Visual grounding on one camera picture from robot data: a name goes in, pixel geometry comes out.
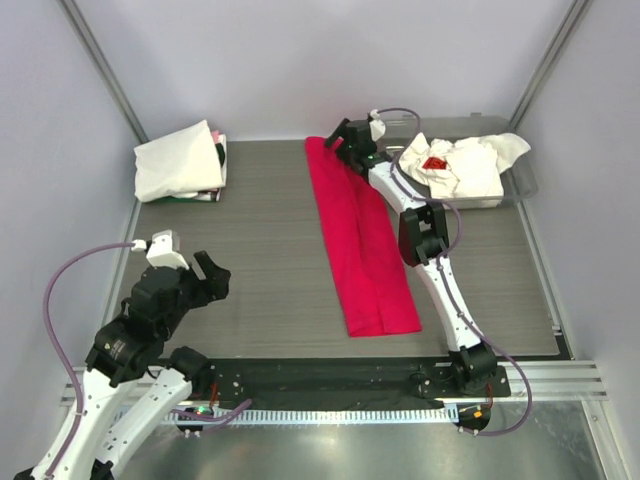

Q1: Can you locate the left aluminium frame post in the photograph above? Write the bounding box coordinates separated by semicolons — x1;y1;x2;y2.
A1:
56;0;149;143

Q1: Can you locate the aluminium extrusion rail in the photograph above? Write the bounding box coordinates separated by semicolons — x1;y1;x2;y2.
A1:
519;360;608;402

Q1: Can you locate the right aluminium frame post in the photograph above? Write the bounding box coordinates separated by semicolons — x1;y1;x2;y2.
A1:
508;0;593;132

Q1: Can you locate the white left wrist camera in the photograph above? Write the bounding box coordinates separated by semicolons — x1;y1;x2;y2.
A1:
130;230;190;270

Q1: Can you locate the pink t shirt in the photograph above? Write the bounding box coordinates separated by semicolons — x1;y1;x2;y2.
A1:
304;137;422;337

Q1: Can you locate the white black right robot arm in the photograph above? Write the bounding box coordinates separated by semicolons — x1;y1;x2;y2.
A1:
324;116;498;396

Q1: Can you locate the slotted grey cable duct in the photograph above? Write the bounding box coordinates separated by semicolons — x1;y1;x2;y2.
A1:
172;406;460;427

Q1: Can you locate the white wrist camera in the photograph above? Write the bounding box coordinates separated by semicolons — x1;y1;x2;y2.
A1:
367;109;386;142
130;230;190;270

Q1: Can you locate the folded white shirt stack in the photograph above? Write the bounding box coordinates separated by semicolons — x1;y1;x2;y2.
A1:
134;120;228;203

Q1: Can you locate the red tag on shirt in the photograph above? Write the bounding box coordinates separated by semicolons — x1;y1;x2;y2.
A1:
423;156;448;170

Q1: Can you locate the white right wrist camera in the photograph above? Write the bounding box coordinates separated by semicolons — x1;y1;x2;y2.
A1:
367;109;386;142

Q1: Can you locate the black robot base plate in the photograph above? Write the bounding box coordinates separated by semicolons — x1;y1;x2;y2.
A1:
190;357;511;412

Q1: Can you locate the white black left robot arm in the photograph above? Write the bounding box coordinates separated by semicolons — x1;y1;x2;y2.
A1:
16;251;231;479

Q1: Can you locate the aluminium frame post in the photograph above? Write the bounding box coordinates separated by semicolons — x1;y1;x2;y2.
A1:
508;0;593;132
56;0;149;143

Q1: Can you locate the white shirt in bin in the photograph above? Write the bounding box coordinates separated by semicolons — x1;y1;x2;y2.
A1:
399;133;531;208

